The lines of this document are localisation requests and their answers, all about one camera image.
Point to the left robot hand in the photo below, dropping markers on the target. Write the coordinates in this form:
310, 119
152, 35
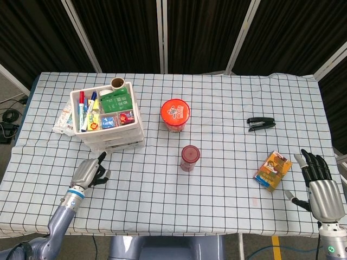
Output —
84, 173

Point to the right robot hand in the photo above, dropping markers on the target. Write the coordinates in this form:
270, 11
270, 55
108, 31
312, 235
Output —
325, 200

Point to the white desk organizer with drawers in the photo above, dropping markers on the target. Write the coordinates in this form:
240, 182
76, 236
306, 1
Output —
108, 134

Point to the clear drawer holding erasers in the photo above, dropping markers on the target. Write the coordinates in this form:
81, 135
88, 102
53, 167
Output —
124, 147

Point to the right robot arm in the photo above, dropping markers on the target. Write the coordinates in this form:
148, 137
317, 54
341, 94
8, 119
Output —
333, 241

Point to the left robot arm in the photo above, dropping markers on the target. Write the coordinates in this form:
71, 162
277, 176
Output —
63, 214

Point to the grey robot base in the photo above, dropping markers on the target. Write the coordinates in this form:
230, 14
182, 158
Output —
165, 247

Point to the orange cartoon card box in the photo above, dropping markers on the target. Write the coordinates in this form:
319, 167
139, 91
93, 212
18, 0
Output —
272, 172

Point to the yellow lion eraser pack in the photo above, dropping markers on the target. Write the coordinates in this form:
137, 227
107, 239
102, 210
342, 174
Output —
93, 123

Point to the blue packet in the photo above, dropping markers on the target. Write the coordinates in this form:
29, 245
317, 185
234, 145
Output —
108, 122

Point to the clear plastic wrapped packet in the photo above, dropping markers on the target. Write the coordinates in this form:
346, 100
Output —
63, 119

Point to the blue-capped marker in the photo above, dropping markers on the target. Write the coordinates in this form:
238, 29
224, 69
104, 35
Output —
90, 107

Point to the red-capped marker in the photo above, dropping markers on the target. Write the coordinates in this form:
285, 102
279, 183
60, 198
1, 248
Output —
81, 105

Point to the red cartoon packet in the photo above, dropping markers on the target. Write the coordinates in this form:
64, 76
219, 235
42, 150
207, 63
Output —
126, 118

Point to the green tea packet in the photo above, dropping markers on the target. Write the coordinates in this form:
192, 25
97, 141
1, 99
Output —
116, 102

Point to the checkered tablecloth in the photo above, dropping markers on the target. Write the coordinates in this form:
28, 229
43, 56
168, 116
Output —
162, 195

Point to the cardboard tube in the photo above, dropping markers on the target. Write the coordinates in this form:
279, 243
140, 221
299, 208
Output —
118, 83

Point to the black stapler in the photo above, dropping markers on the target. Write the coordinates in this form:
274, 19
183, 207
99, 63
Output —
261, 122

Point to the orange instant noodle cup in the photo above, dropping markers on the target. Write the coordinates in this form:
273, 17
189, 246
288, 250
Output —
175, 112

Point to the dark folding screen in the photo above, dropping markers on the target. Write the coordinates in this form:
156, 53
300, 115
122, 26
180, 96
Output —
122, 32

